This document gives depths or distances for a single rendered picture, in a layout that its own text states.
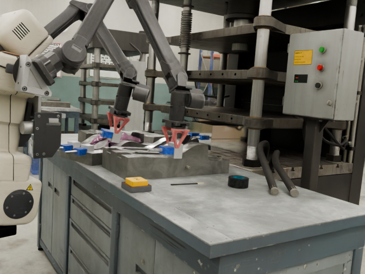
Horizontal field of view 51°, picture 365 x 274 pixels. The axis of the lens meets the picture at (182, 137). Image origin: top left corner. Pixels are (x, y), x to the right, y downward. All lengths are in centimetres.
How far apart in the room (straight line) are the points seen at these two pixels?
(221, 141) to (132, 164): 101
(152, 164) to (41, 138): 43
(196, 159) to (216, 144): 75
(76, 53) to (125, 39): 498
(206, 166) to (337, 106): 64
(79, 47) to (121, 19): 786
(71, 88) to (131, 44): 289
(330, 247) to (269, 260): 27
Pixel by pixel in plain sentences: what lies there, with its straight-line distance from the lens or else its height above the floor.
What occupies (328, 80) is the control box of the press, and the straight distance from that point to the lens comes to 186.
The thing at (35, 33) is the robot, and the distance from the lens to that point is 144.
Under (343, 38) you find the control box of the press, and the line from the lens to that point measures 186.
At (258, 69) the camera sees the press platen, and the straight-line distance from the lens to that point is 196.
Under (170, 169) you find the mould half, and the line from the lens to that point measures 157.
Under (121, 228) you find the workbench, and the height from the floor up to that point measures 61.
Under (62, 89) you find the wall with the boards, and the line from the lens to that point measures 880.
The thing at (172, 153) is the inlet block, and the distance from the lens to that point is 142.
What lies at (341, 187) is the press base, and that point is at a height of 64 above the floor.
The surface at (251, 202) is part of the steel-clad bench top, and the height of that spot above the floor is 80.
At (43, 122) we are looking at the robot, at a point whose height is 101.
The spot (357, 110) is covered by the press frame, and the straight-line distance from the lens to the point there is 255.
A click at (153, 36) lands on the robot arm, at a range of 146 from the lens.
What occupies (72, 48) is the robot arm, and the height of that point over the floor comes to 126.
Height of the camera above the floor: 115
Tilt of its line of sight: 7 degrees down
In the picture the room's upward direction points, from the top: 4 degrees clockwise
